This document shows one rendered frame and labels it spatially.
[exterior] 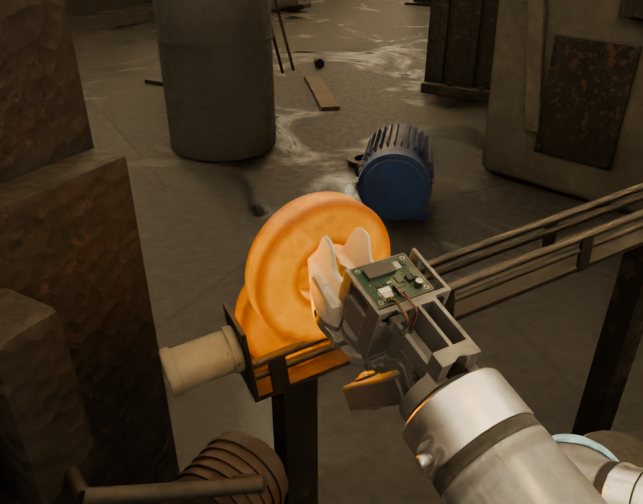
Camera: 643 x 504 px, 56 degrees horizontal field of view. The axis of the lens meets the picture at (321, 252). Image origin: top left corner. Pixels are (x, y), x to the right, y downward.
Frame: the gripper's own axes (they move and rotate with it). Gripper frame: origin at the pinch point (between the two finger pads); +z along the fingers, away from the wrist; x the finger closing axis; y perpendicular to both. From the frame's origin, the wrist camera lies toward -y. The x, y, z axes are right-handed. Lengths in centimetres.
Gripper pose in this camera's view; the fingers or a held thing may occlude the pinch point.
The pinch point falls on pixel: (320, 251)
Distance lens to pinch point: 59.8
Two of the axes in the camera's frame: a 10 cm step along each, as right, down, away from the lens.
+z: -4.7, -6.5, 5.9
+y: 1.3, -7.1, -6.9
